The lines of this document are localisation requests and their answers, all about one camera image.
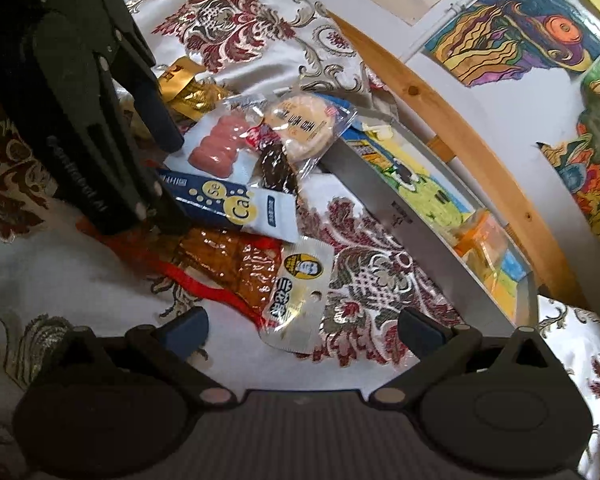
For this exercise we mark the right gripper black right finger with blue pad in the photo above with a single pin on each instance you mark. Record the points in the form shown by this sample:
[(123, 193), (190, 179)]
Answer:
[(441, 352)]

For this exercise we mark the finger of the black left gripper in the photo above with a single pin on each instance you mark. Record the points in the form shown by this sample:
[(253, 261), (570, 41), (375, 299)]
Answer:
[(137, 79)]

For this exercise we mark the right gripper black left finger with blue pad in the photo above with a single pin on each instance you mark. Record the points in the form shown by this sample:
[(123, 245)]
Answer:
[(162, 353)]

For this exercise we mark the round pastry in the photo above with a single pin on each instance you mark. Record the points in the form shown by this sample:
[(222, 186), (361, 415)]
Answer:
[(304, 126)]

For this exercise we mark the gold foil snack packet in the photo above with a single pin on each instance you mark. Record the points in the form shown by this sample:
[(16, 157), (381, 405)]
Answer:
[(184, 94)]

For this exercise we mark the red snack wrapper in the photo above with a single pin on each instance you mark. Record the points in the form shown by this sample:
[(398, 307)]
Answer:
[(150, 263)]

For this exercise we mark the metal tray with cartoon print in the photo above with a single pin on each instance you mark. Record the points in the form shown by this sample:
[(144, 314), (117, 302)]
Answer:
[(418, 199)]

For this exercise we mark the pink sausage snack pack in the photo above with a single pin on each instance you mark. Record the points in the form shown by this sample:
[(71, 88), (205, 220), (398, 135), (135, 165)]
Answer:
[(220, 145)]

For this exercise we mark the orange wrapped bread pack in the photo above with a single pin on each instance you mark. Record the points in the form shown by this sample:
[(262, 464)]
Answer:
[(482, 244)]

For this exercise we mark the brown tofu snack packet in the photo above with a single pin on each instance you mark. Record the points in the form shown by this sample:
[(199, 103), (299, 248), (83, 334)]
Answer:
[(280, 287)]

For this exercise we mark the blue white calcium packet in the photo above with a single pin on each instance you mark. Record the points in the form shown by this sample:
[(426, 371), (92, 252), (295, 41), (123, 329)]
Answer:
[(227, 205)]

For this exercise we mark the dark dried snack packet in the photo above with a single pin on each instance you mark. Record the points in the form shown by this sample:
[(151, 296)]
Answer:
[(273, 171)]

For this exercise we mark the flower colourful drawing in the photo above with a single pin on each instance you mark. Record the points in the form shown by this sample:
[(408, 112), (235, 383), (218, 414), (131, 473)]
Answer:
[(577, 161)]

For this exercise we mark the swirly orange blue drawing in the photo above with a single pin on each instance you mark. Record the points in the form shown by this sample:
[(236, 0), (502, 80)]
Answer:
[(495, 40)]

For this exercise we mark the wooden bed rail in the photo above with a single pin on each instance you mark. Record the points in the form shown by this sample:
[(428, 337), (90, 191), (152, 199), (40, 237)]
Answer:
[(455, 138)]

